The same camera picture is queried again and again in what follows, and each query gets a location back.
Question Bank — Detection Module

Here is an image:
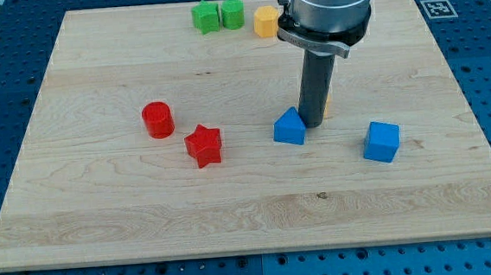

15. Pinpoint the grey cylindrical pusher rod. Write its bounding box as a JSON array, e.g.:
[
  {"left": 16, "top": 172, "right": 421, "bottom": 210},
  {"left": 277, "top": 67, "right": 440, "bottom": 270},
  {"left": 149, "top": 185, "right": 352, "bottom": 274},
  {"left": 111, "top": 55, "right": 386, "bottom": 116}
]
[{"left": 298, "top": 50, "right": 335, "bottom": 128}]

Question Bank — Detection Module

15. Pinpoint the yellow heart block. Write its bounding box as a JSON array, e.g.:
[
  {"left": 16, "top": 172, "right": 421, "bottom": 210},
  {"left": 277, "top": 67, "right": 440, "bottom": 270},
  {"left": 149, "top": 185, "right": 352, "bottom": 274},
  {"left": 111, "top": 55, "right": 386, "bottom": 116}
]
[{"left": 322, "top": 94, "right": 331, "bottom": 119}]

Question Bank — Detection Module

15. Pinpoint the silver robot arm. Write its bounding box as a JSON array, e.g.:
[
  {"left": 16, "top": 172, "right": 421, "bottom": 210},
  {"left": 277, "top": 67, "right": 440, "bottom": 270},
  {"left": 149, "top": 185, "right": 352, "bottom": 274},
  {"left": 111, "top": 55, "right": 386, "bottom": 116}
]
[{"left": 277, "top": 0, "right": 372, "bottom": 128}]

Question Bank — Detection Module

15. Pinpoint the yellow hexagon block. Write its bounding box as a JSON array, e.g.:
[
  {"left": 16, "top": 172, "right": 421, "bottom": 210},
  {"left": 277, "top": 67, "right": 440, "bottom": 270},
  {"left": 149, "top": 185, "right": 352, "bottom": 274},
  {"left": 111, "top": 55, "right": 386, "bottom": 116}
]
[{"left": 253, "top": 6, "right": 279, "bottom": 38}]

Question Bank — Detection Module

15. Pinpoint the blue triangle block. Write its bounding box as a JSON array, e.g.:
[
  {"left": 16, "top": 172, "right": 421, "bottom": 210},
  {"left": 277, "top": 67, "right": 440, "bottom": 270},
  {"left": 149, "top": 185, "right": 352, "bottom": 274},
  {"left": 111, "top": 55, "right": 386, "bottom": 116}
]
[{"left": 273, "top": 106, "right": 307, "bottom": 145}]

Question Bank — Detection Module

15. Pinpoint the blue cube block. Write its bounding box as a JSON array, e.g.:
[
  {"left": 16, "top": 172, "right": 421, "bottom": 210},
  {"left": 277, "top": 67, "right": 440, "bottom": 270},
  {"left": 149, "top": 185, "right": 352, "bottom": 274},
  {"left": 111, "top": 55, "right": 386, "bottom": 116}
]
[{"left": 363, "top": 121, "right": 400, "bottom": 163}]

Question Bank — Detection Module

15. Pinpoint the green cylinder block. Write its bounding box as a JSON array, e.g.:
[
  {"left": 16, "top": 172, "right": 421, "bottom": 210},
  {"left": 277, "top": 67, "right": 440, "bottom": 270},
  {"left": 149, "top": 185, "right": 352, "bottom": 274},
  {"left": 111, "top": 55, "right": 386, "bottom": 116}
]
[{"left": 221, "top": 0, "right": 245, "bottom": 30}]

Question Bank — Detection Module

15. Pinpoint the green star block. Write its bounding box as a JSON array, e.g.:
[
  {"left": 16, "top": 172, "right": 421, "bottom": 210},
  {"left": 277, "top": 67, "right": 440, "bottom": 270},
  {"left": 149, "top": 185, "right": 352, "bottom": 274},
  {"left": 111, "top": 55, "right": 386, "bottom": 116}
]
[{"left": 191, "top": 0, "right": 220, "bottom": 35}]

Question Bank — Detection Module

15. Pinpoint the white fiducial marker tag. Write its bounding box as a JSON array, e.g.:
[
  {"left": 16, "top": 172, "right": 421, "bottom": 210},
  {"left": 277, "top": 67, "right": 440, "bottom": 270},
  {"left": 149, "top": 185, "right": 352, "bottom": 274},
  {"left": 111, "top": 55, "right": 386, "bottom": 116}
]
[{"left": 421, "top": 0, "right": 458, "bottom": 20}]

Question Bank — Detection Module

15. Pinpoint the red star block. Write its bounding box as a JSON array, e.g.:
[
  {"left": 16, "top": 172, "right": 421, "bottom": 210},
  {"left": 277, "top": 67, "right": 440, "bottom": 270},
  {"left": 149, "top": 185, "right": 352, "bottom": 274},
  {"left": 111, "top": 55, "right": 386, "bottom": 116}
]
[{"left": 184, "top": 125, "right": 222, "bottom": 169}]

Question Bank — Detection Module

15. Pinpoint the red cylinder block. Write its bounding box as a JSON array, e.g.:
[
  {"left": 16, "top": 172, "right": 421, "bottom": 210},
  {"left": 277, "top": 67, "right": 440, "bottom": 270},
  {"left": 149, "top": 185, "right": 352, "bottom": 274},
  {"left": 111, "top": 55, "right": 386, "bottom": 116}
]
[{"left": 142, "top": 101, "right": 175, "bottom": 139}]

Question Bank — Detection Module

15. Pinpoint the wooden board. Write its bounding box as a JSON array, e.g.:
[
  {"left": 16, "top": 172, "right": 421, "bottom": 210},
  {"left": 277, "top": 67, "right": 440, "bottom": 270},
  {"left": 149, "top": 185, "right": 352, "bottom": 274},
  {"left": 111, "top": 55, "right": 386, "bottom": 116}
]
[{"left": 0, "top": 0, "right": 491, "bottom": 272}]

